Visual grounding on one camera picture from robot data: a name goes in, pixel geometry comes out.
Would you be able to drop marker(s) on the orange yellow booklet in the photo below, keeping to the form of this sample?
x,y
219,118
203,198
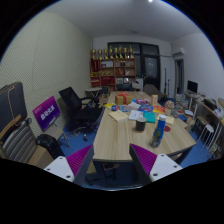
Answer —
x,y
159,109

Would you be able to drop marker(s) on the white wall air conditioner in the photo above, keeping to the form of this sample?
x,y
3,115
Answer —
x,y
179,52

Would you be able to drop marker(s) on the wooden shelf unit with trophies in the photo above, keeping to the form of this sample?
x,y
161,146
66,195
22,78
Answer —
x,y
110,71

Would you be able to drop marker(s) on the blue and red booklet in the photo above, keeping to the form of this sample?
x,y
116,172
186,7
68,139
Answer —
x,y
145,108

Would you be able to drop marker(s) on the black office chair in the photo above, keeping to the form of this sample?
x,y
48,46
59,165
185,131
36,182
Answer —
x,y
78,111

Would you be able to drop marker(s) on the yellow gift box red ribbon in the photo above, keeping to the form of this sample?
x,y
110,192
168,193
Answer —
x,y
122,98

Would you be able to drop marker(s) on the pink packet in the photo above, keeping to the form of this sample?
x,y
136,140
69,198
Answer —
x,y
142,101

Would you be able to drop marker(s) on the small round grey table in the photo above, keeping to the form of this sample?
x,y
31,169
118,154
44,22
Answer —
x,y
93,90

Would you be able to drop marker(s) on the purple sign board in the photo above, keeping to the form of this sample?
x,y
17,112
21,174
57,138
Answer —
x,y
46,113

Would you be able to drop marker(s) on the black computer monitor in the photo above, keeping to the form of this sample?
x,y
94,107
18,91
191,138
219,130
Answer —
x,y
192,86

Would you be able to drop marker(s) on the small beige envelope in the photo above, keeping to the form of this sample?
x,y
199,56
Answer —
x,y
118,115

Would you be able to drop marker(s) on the piles of books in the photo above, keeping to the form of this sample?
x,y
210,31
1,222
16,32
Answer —
x,y
181,105

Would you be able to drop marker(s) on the white round stool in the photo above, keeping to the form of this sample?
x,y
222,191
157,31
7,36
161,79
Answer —
x,y
209,128

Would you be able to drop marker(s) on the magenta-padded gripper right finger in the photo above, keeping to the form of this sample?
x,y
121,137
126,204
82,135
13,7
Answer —
x,y
145,159

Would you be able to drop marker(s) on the orange standing card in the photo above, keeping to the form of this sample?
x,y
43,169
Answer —
x,y
154,99

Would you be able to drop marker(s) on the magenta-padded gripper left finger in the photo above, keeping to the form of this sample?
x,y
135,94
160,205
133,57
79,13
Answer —
x,y
78,160

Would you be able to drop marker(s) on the grey striped chair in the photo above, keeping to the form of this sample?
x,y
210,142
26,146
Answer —
x,y
18,143

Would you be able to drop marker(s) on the pink flowers in white pot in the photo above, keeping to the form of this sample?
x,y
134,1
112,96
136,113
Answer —
x,y
169,106

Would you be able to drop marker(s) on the dark glass door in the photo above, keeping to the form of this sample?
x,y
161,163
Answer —
x,y
150,66

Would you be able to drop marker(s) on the blue drink bottle white cap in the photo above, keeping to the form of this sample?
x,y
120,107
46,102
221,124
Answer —
x,y
158,131

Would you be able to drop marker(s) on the large beige envelope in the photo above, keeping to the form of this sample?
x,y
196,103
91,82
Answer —
x,y
169,119

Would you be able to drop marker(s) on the blue patterned booklet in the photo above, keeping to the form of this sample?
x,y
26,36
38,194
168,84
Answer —
x,y
120,108

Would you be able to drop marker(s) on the cluttered wooden side desk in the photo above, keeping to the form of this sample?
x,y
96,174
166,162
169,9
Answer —
x,y
210,108

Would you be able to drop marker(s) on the black bag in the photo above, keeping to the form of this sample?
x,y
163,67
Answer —
x,y
49,145

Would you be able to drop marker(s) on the flat round red coaster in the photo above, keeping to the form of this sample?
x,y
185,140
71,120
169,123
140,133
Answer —
x,y
167,128

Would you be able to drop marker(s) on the teal notebook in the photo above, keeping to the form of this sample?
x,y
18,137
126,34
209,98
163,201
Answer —
x,y
149,117

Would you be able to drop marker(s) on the white printed paper sheet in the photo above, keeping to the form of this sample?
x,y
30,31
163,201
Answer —
x,y
135,115

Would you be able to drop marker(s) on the black mug white inside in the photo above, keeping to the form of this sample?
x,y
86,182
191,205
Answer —
x,y
140,124

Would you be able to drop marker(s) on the dark grey armchair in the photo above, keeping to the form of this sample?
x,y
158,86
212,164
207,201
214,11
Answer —
x,y
152,90

